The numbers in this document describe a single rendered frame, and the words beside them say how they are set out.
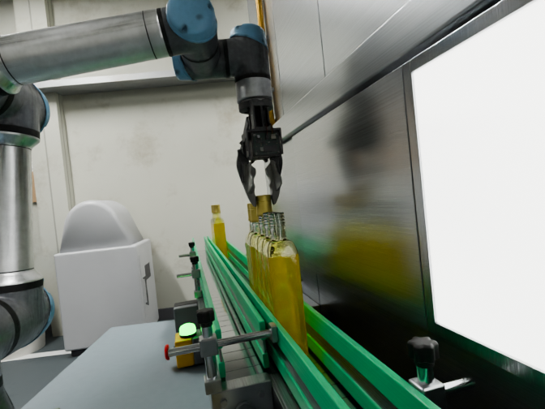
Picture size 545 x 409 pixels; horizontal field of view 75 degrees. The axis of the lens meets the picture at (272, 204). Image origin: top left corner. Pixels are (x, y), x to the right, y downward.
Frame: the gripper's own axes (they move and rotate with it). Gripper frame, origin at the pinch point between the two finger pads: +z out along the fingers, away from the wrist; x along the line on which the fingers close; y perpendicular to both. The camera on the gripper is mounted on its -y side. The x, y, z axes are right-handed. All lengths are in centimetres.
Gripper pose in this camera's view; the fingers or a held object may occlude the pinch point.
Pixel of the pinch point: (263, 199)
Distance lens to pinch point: 76.4
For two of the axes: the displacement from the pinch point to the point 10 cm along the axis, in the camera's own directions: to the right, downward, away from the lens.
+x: 9.7, -1.1, 2.4
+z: 1.0, 9.9, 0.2
